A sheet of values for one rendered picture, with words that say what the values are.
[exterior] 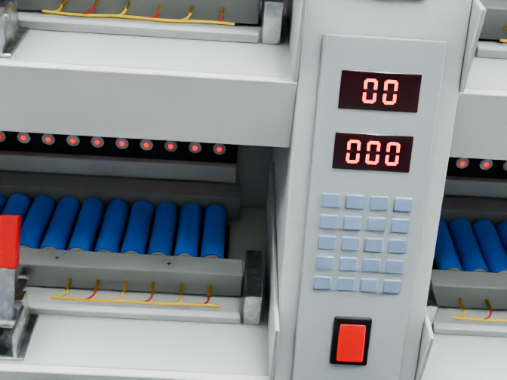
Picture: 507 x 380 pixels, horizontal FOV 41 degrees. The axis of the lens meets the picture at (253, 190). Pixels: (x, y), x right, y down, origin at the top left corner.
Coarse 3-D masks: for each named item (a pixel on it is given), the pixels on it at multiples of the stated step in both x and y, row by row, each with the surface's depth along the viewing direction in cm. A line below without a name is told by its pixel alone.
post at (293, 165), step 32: (320, 0) 38; (352, 0) 38; (384, 0) 38; (416, 0) 38; (448, 0) 38; (320, 32) 38; (352, 32) 38; (384, 32) 38; (416, 32) 38; (448, 32) 38; (320, 64) 39; (448, 64) 39; (448, 96) 39; (448, 128) 40; (288, 160) 43; (288, 192) 41; (288, 224) 42; (288, 256) 42; (416, 256) 42; (288, 288) 43; (416, 288) 43; (288, 320) 44; (416, 320) 44; (288, 352) 44; (416, 352) 44
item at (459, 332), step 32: (448, 160) 58; (480, 160) 58; (448, 192) 59; (480, 192) 59; (448, 224) 59; (480, 224) 57; (448, 256) 53; (480, 256) 54; (448, 288) 50; (480, 288) 50; (448, 320) 50; (480, 320) 50; (448, 352) 48; (480, 352) 48
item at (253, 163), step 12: (240, 156) 61; (252, 156) 61; (264, 156) 61; (240, 168) 61; (252, 168) 61; (264, 168) 61; (168, 180) 62; (180, 180) 62; (192, 180) 62; (240, 180) 62; (252, 180) 62; (264, 180) 62; (252, 192) 62; (264, 192) 62; (252, 204) 62; (264, 204) 62
